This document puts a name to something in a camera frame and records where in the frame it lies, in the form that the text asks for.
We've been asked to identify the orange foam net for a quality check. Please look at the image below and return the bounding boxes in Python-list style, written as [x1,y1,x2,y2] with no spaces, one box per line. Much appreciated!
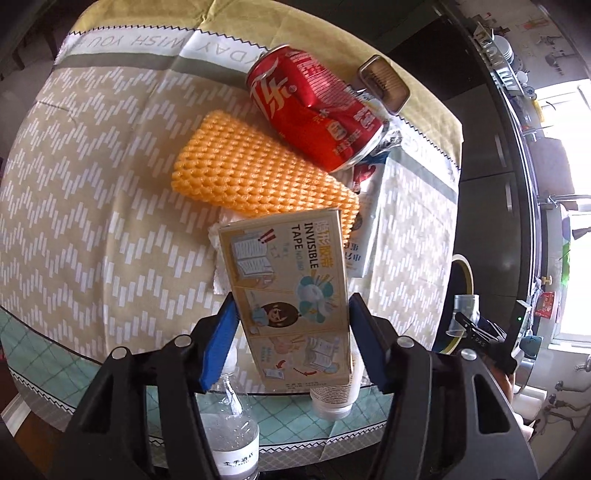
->
[171,110,361,232]

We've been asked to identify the rectangular metal tin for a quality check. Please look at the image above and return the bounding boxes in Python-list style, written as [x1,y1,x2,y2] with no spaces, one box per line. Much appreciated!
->
[356,54,411,115]

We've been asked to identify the white plastic tube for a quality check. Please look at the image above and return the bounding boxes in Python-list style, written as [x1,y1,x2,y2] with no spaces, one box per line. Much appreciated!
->
[308,342,365,421]

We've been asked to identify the patterned tablecloth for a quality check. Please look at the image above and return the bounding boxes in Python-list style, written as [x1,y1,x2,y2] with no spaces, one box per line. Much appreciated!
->
[0,0,465,462]

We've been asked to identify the dark cabinets under sink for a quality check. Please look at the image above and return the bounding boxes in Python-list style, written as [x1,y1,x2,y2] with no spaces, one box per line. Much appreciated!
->
[383,14,532,296]

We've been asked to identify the black bin with yellow rim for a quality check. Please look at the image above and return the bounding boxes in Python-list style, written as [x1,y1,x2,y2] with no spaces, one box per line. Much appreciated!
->
[434,254,478,356]

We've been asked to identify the beige tape box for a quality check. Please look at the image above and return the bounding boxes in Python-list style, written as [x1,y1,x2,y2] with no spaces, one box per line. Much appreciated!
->
[218,209,354,394]

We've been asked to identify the wooden cutting board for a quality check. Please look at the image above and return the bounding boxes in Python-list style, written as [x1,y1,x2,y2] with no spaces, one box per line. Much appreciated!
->
[531,137,575,195]

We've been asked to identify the black kitchen countertop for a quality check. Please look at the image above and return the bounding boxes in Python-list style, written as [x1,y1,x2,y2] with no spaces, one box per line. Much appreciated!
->
[434,0,550,370]

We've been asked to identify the clear plastic cup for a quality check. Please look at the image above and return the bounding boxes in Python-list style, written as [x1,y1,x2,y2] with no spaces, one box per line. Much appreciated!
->
[445,295,481,335]

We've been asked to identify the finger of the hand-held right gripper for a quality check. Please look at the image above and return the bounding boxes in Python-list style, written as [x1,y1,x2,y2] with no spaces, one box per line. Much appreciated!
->
[455,312,502,344]

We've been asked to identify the red soda can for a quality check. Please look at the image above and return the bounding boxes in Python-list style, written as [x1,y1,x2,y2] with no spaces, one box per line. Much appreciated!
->
[246,44,385,172]

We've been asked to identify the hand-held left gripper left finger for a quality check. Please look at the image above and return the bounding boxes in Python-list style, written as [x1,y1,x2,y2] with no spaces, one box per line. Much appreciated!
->
[48,292,241,480]

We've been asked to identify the red box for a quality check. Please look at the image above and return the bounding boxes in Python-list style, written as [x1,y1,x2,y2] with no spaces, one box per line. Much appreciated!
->
[534,292,556,319]

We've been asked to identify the dish rack with dishes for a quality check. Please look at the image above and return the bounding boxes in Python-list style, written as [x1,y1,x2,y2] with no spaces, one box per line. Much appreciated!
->
[475,21,515,65]

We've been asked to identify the clear plastic water bottle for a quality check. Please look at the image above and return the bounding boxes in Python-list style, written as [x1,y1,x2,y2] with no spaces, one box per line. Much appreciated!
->
[198,350,262,480]

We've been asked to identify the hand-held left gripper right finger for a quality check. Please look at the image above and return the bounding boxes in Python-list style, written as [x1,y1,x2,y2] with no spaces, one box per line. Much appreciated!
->
[347,292,541,480]

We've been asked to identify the kitchen window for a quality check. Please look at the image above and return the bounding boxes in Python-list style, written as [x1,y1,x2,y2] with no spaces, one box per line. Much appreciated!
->
[531,78,591,342]

